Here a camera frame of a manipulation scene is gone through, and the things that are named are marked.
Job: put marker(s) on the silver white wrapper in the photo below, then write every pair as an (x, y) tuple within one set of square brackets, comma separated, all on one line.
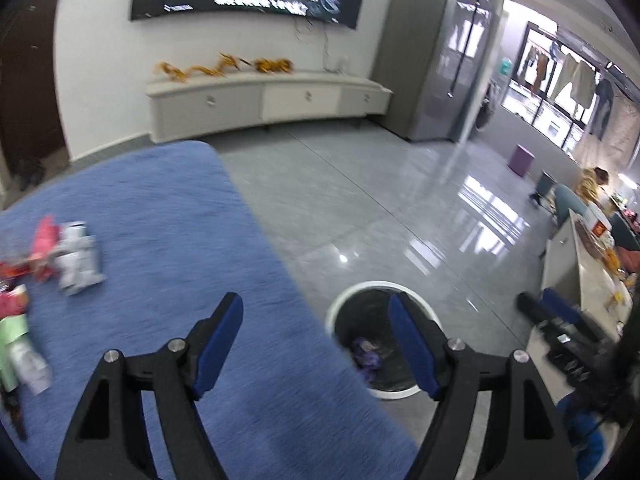
[(77, 260)]

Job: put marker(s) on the person's right hand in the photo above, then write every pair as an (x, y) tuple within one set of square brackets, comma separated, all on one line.
[(587, 440)]

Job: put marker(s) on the white counter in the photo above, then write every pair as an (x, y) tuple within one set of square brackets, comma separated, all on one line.
[(590, 280)]

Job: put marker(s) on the white TV cabinet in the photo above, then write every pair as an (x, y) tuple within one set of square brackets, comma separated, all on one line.
[(225, 105)]

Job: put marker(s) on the teal chair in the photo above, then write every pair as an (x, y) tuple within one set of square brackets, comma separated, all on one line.
[(565, 202)]

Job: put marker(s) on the dark red wrapper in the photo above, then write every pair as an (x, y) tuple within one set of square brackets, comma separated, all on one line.
[(14, 410)]

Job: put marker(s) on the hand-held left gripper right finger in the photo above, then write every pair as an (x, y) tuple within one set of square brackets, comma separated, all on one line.
[(412, 345)]

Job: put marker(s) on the purple wrapper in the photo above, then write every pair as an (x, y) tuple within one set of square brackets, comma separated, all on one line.
[(367, 355)]

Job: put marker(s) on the small golden ornament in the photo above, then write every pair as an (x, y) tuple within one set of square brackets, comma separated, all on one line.
[(272, 65)]

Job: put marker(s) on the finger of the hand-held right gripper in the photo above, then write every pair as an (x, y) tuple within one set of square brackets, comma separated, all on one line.
[(535, 310), (565, 305)]

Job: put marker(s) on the red and white box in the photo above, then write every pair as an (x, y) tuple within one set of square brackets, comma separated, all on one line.
[(597, 221)]

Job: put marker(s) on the grey crumpled wrapper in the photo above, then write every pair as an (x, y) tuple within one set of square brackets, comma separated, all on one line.
[(34, 370)]

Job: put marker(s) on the dark brown door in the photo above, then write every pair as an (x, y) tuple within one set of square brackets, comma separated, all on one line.
[(30, 85)]

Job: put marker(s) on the pink wrapper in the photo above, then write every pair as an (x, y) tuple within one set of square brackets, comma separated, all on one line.
[(44, 247)]

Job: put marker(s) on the blue shaggy rug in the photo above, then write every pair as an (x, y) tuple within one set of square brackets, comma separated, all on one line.
[(175, 235)]

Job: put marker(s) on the long golden dragon ornament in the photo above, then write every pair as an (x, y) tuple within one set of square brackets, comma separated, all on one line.
[(210, 67)]

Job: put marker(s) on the purple stool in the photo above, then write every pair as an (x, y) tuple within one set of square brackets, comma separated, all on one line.
[(521, 160)]

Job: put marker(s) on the white bin with black liner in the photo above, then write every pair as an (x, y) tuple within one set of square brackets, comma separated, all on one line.
[(350, 294)]

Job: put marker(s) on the dark blue hanging garment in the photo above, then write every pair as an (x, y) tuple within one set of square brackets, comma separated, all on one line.
[(601, 107)]

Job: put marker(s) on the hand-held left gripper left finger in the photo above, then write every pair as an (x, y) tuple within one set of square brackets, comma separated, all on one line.
[(220, 345)]

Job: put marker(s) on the green wrapper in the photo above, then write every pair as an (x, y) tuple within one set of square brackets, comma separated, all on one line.
[(12, 345)]

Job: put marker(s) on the beige hanging garment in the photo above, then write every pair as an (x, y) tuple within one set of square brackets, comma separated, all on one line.
[(572, 77)]

